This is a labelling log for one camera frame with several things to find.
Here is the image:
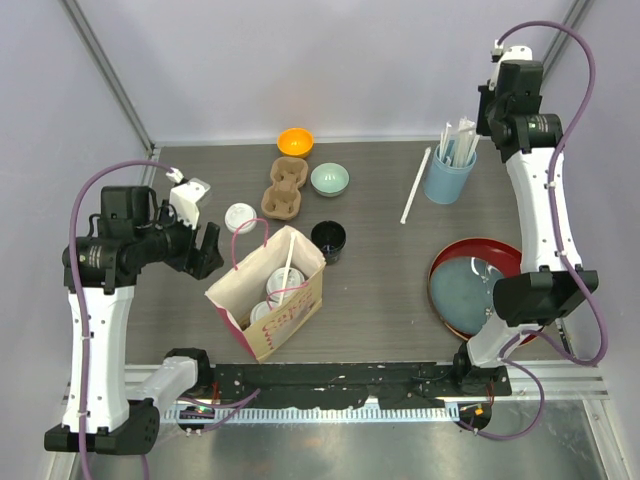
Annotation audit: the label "orange bowl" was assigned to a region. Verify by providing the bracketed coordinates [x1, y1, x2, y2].
[276, 127, 314, 159]

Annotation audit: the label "light green bowl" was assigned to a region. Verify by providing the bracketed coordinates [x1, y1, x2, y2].
[311, 162, 350, 198]

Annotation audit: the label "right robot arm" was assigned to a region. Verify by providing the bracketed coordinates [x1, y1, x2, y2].
[451, 59, 599, 395]

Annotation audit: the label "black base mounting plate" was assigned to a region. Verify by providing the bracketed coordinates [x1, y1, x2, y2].
[203, 362, 512, 410]

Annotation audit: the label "blue straw holder cup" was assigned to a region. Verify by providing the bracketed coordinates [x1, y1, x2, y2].
[423, 146, 477, 205]

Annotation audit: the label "white cup lid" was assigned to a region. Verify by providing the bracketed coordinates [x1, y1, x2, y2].
[249, 300, 276, 325]
[224, 203, 257, 234]
[266, 267, 305, 302]

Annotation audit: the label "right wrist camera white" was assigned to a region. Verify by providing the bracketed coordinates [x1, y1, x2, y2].
[488, 41, 533, 91]

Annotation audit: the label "pink paper gift bag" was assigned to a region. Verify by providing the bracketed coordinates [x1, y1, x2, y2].
[205, 226, 326, 363]

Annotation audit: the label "white straw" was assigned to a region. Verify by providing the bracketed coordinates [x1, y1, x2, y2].
[400, 147, 432, 225]
[278, 233, 296, 306]

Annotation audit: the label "blue plate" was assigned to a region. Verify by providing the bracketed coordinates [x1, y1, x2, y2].
[430, 256, 504, 336]

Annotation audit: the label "white wrapped straws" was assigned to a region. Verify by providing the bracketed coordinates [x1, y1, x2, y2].
[439, 117, 480, 168]

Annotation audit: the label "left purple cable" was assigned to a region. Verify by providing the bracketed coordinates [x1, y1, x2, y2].
[68, 159, 261, 480]

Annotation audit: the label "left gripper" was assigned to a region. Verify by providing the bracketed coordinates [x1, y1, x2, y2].
[135, 199, 224, 278]

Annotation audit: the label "cardboard cup carrier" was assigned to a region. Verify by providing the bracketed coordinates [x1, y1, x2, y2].
[261, 156, 308, 221]

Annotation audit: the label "purple cable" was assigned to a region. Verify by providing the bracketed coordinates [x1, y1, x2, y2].
[68, 159, 261, 480]
[457, 19, 610, 441]

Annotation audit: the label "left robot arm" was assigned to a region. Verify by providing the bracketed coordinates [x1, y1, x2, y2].
[44, 179, 224, 455]

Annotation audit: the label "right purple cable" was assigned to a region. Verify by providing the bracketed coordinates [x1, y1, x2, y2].
[457, 19, 610, 441]

